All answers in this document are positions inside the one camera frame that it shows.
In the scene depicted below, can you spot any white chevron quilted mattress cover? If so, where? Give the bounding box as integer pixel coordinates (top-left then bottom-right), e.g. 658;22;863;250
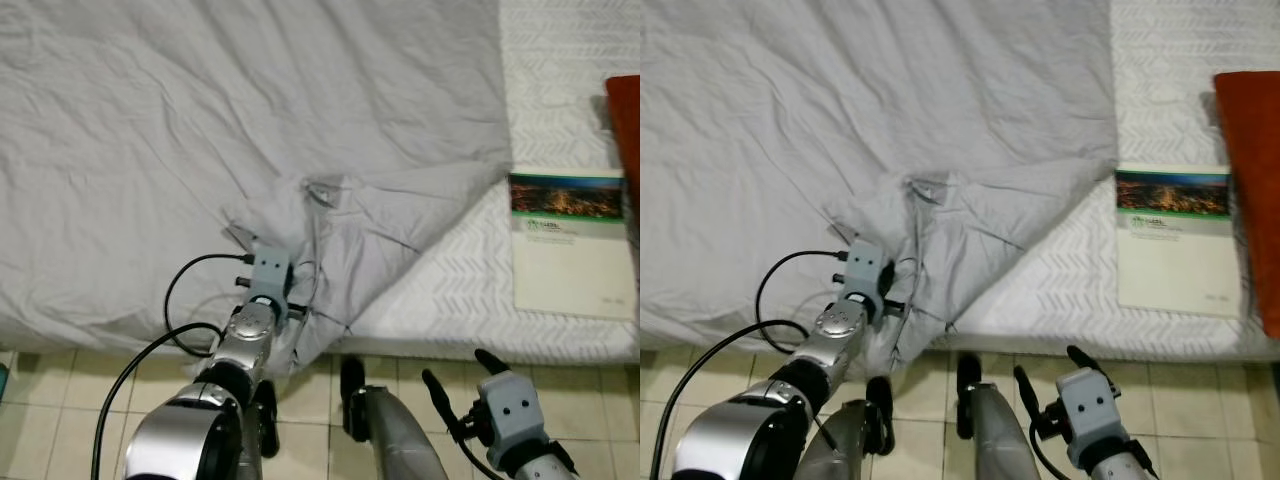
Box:
340;0;641;366
945;0;1280;363

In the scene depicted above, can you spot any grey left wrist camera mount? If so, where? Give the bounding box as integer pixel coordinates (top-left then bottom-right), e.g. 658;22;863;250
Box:
248;245;294;301
845;240;894;306

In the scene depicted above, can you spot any silver robot leg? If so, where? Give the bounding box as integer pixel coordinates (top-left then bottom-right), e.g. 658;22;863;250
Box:
800;376;896;480
955;353;1046;480
250;380;281;463
340;355;451;480

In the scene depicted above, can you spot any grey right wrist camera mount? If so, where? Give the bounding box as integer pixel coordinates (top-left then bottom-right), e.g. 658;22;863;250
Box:
478;372;546;446
1057;368;1123;446

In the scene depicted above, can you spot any silver robot right leg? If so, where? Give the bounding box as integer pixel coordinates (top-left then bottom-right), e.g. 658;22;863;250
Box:
340;355;451;480
955;353;1046;480

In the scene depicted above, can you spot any grey duvet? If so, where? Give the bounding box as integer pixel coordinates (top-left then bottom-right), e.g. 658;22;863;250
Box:
0;0;516;379
640;0;1119;376

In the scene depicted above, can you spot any black looped wrist cable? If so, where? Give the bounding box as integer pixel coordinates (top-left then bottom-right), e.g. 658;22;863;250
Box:
754;250;846;326
163;253;251;358

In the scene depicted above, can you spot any white book with city photo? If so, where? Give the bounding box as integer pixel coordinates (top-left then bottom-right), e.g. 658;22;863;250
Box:
508;170;638;321
1115;165;1244;318

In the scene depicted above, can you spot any silver robot left leg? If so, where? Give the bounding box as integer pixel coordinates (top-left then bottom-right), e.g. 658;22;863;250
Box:
800;376;896;480
250;380;281;463

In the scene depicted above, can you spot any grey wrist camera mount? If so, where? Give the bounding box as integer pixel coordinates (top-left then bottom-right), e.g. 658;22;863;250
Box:
478;372;546;446
1057;368;1123;446
845;240;894;306
248;245;294;301

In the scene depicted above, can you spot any black long arm cable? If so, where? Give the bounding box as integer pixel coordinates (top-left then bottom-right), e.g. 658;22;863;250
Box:
648;320;816;480
92;322;226;480

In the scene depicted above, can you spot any orange pillow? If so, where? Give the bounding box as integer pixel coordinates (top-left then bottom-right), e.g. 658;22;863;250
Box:
604;75;641;216
1213;70;1280;339

